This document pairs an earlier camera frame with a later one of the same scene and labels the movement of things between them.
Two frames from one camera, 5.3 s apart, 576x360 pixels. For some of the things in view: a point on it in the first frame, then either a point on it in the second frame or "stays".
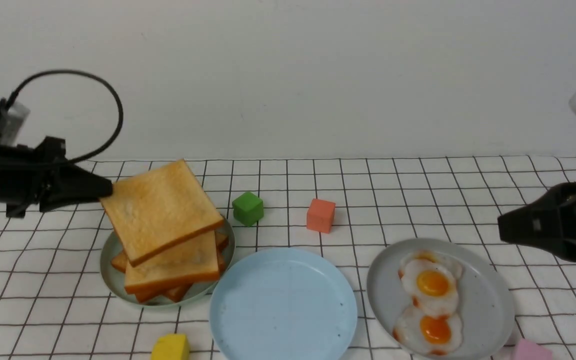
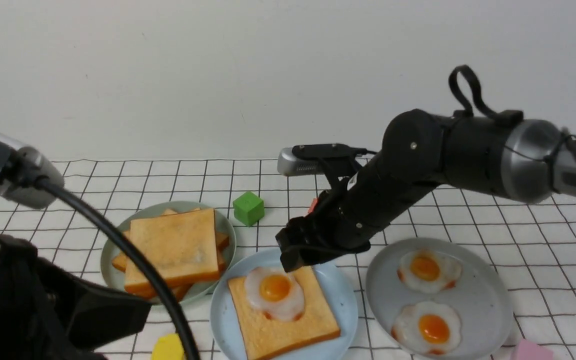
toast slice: x=121 y=262 stays
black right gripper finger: x=538 y=224 → x=292 y=257
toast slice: x=195 y=261 stays
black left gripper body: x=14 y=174 → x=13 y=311
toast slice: x=157 y=210 → x=261 y=337
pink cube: x=527 y=350 stays
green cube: x=248 y=209 stays
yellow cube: x=172 y=346 stays
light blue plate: x=283 y=304 stays
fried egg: x=433 y=287 → x=276 y=294
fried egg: x=436 y=335 stays
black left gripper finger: x=70 y=185 → x=92 y=318
